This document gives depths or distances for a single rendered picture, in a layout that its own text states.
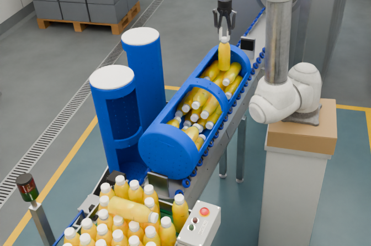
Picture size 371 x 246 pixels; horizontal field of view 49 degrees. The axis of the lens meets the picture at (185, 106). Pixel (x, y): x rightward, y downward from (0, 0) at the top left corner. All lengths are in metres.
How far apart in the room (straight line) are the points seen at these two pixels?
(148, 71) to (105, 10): 2.50
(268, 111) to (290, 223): 0.89
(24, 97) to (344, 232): 3.30
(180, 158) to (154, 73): 1.34
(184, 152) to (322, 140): 0.66
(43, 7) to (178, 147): 4.35
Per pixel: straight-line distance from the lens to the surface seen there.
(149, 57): 2.99
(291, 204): 2.38
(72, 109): 4.21
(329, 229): 3.07
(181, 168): 1.87
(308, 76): 1.94
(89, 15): 5.61
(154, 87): 3.14
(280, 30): 1.68
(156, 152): 1.88
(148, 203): 1.69
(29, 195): 1.72
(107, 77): 2.60
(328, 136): 2.01
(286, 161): 2.15
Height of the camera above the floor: 2.37
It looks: 36 degrees down
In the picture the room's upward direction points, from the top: 4 degrees counter-clockwise
